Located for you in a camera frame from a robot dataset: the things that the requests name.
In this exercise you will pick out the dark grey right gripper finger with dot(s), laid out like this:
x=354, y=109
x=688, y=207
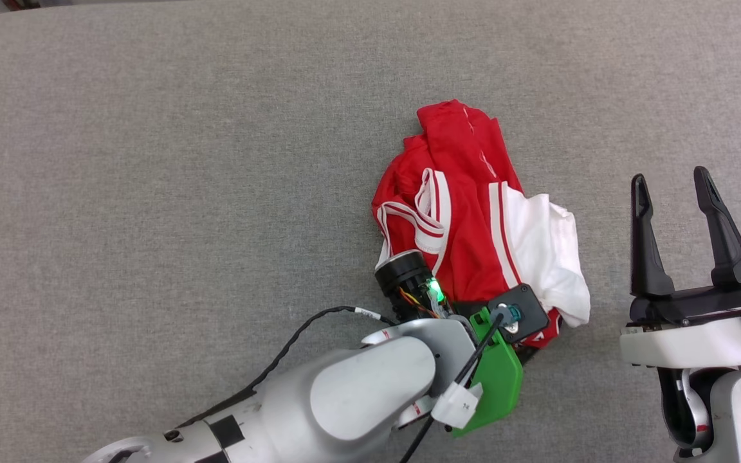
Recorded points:
x=727, y=251
x=646, y=257

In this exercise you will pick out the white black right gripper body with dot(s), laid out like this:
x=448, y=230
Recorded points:
x=692, y=341

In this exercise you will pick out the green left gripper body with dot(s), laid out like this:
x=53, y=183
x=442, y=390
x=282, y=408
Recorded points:
x=500, y=379

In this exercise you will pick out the red white basketball jersey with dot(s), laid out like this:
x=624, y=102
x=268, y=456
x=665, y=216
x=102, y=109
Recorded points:
x=467, y=212

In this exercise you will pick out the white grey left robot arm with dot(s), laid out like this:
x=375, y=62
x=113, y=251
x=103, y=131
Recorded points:
x=345, y=399

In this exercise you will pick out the black cylindrical left gripper motor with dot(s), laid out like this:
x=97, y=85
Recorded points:
x=402, y=273

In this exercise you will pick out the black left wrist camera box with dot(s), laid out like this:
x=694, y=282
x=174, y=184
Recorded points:
x=528, y=308

